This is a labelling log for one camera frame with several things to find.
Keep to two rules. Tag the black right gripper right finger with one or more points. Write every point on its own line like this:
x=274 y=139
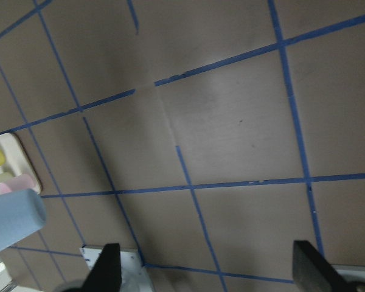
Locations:
x=312 y=273

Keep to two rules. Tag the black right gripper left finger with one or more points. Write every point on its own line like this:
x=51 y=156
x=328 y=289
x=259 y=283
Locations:
x=106 y=274

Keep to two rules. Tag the light blue transferred cup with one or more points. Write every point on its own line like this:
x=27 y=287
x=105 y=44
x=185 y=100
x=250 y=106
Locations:
x=22 y=213

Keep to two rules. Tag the pink plastic cup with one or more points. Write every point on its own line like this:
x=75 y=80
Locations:
x=17 y=183

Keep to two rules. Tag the cream rectangular tray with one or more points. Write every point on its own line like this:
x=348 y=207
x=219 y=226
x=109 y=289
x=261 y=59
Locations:
x=16 y=160

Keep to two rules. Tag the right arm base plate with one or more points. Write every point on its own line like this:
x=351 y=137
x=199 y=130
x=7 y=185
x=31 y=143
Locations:
x=354 y=275

